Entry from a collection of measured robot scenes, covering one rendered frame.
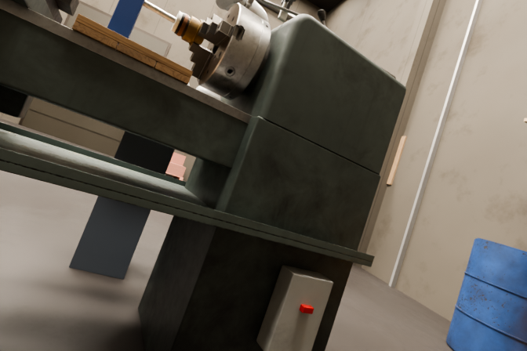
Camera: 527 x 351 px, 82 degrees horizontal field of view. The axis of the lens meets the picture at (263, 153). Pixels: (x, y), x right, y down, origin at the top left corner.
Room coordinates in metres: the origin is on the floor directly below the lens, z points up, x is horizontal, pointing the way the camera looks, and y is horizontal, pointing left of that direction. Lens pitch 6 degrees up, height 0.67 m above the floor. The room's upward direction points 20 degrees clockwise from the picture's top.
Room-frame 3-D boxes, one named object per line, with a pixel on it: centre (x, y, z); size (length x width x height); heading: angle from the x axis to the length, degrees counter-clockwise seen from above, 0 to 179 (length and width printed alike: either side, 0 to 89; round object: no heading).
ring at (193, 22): (1.00, 0.38, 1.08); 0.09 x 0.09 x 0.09; 28
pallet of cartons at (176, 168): (7.93, 2.36, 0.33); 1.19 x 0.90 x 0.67; 108
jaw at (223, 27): (0.95, 0.27, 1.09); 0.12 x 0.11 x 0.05; 28
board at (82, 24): (0.94, 0.49, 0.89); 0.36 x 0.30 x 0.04; 28
